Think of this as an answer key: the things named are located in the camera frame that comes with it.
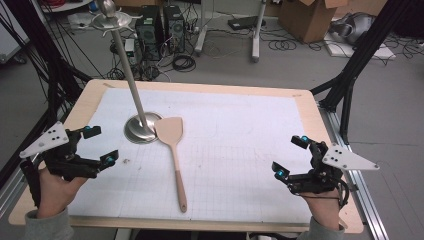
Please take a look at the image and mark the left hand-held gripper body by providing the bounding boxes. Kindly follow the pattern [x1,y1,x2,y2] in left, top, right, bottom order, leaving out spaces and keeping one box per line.
[19,121,101,183]

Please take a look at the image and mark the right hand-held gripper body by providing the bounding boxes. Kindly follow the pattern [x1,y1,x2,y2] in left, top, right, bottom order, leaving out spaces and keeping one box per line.
[286,139,380,195]

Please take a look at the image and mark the wooden spatula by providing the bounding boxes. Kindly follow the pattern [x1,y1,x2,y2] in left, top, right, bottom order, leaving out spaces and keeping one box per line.
[153,116,188,214]

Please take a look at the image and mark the person's right hand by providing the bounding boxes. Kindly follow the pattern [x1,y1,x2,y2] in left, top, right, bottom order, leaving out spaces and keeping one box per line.
[301,186,349,230]

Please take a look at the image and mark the person's left hand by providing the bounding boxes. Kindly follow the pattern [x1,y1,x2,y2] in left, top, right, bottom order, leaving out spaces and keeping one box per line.
[36,168,88,219]

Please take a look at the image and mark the metal utensil stand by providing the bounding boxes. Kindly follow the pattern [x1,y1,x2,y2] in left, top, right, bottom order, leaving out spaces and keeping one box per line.
[90,0,164,145]

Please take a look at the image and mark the white grid mat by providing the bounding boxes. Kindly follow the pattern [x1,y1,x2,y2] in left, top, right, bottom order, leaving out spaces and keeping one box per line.
[68,87,313,224]

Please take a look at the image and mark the small white device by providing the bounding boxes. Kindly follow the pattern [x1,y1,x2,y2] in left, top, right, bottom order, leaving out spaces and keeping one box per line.
[123,38,136,58]

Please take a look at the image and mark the white stand leg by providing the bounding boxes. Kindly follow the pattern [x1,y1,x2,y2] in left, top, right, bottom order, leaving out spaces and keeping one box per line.
[194,0,210,56]
[251,0,268,63]

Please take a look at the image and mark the white floor board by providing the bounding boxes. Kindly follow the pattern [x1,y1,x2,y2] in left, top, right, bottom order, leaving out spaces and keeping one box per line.
[323,32,398,61]

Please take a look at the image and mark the black computer tower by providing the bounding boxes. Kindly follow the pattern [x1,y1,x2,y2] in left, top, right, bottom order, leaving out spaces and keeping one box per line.
[134,4,165,62]
[162,4,186,55]

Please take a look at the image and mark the cardboard box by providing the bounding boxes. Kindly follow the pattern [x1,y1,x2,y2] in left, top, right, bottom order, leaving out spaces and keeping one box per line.
[278,0,353,44]

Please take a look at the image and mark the white cabinet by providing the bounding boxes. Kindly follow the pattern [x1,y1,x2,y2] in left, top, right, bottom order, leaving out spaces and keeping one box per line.
[0,11,30,65]

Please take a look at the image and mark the grey silver bag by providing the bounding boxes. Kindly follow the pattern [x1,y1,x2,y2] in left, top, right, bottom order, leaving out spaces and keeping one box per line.
[329,12,377,46]

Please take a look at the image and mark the white round table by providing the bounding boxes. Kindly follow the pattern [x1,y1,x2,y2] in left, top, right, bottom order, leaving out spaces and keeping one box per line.
[39,0,95,14]

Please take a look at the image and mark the flat black device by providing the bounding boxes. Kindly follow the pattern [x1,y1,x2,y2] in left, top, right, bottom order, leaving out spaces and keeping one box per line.
[227,15,267,31]

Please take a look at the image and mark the right gripper thin black cable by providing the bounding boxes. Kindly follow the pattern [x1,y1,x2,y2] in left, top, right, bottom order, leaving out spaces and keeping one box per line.
[299,179,350,208]

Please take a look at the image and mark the aluminium rail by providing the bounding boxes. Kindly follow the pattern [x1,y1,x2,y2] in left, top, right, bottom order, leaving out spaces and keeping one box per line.
[319,105,390,240]
[0,109,66,219]

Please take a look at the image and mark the black frame with cables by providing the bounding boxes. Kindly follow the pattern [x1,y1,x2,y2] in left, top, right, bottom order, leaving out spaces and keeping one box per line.
[0,0,93,189]

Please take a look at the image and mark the black frame struts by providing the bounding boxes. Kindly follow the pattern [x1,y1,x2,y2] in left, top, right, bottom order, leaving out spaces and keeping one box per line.
[309,0,413,145]

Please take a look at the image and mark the thin black cable loops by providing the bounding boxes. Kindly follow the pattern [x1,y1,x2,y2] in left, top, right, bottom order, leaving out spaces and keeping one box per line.
[267,38,298,52]

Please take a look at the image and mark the coiled black cable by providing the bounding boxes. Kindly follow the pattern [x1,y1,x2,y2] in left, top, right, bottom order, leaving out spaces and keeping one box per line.
[171,54,197,73]

